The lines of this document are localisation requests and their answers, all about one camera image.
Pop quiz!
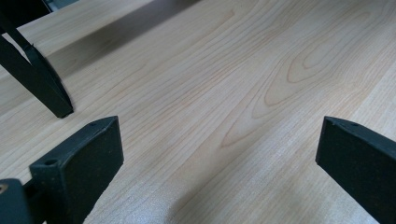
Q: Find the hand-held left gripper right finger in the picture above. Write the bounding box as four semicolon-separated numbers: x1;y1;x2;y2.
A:
315;116;396;224

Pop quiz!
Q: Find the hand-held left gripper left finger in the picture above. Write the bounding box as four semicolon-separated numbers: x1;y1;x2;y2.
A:
29;116;125;224

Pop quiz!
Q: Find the black two-tier metal rack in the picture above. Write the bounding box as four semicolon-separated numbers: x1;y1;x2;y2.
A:
0;0;75;119

